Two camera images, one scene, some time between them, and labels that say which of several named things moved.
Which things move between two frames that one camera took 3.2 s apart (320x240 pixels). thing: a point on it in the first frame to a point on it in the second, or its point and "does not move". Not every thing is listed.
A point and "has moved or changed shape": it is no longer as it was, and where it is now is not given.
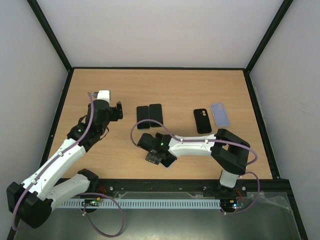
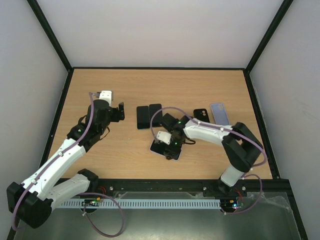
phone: [168, 161] has moved or changed shape
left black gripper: [116, 112] does not move
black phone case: [202, 121] does not move
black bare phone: [142, 113] does not move
